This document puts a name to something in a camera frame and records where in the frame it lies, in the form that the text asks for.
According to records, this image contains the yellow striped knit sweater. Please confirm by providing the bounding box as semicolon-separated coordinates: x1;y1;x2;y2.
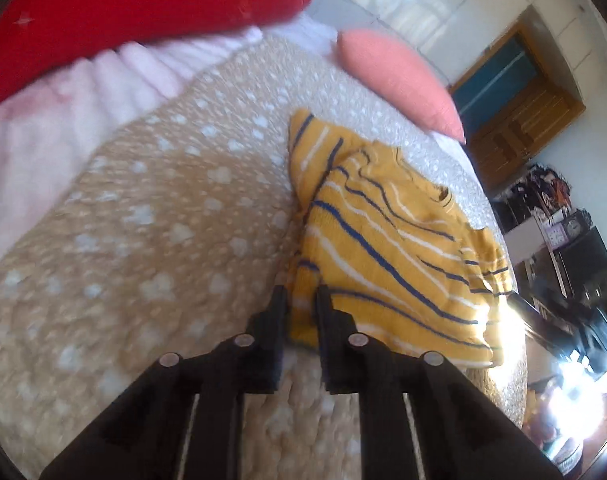
287;108;513;368

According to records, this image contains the beige heart-pattern blanket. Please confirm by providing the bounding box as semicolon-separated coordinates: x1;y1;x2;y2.
0;37;512;479

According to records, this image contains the cluttered dark shelf unit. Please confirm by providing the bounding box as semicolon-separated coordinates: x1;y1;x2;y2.
491;164;607;377

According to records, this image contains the white pink bed sheet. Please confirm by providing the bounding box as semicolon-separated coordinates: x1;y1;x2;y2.
0;14;337;258

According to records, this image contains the wooden door with teal panel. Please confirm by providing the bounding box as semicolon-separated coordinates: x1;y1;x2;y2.
449;22;585;194

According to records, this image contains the pink ribbed cushion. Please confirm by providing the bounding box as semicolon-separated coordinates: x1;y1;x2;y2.
336;28;466;144

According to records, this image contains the red knit pillow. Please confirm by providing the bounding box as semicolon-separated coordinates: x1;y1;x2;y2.
0;0;311;103

